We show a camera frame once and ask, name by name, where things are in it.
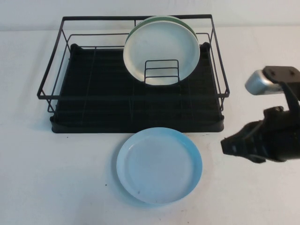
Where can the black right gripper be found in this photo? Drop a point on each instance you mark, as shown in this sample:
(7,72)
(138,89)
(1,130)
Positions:
(283,136)

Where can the light blue plate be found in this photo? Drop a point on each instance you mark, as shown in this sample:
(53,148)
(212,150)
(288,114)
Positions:
(159,166)

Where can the pale white plate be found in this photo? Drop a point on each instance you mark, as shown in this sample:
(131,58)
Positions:
(161,44)

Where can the green plate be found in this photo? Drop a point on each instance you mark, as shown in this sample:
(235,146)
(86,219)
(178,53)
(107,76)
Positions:
(164,18)

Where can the black plastic drip tray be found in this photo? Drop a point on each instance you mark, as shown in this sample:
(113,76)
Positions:
(93,117)

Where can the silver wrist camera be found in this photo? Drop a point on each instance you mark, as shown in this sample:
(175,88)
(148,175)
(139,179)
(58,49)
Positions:
(260,83)

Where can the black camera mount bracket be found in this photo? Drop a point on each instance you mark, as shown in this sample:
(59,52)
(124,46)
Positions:
(281,73)

